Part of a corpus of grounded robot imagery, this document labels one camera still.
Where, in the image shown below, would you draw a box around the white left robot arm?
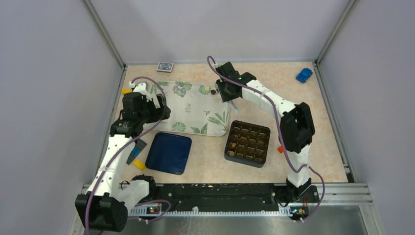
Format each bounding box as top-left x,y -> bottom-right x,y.
75,82 -> 171,234

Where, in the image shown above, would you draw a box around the dark blue box lid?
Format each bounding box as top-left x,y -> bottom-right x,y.
145,132 -> 192,175

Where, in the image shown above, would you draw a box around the grey building baseplate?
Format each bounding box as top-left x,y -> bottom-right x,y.
126,139 -> 147,165

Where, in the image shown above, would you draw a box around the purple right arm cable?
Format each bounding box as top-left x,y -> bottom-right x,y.
207,56 -> 326,221

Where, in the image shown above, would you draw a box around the silver metal tongs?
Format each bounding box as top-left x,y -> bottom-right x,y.
228,100 -> 239,114

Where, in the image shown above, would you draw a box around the white leaf-print tray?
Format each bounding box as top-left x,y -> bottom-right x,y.
155,81 -> 230,137

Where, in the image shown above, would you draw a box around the yellow toy brick front-left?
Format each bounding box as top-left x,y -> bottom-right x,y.
133,160 -> 146,170

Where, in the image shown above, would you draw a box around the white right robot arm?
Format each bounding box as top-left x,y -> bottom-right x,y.
210,62 -> 315,202

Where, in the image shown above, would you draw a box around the playing card deck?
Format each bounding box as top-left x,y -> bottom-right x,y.
156,62 -> 174,73

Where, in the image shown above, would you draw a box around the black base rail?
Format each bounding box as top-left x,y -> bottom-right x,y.
150,183 -> 320,212

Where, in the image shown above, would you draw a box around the blue chocolate box with insert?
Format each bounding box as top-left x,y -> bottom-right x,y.
224,120 -> 271,168

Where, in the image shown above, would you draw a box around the light blue toy brick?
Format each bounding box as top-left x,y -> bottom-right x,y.
131,147 -> 140,157

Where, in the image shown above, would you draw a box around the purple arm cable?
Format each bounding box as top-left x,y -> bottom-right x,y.
207,56 -> 326,221
83,76 -> 172,235

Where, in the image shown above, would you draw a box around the yellow toy brick back-left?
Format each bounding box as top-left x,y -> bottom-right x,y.
121,89 -> 132,95

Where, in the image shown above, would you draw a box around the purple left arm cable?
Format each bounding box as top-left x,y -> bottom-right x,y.
83,76 -> 172,235

